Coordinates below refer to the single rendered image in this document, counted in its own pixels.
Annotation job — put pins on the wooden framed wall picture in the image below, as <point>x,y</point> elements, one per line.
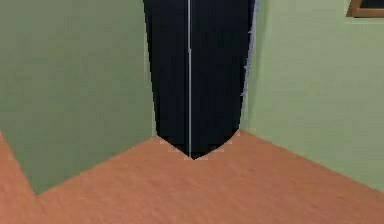
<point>361,12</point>

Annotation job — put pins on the tall black cabinet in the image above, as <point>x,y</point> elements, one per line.
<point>216,73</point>

